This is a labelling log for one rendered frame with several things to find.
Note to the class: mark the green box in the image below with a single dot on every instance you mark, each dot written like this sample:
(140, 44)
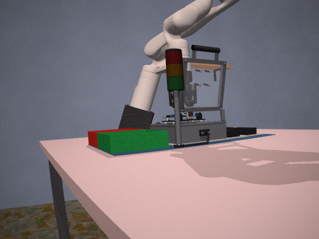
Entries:
(132, 140)

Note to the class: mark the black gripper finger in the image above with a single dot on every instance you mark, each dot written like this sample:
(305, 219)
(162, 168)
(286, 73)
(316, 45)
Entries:
(171, 97)
(189, 115)

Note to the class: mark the red open tray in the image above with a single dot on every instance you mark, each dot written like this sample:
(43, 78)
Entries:
(92, 135)

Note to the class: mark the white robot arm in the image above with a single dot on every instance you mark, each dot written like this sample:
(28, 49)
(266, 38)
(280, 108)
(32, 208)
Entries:
(181, 24)

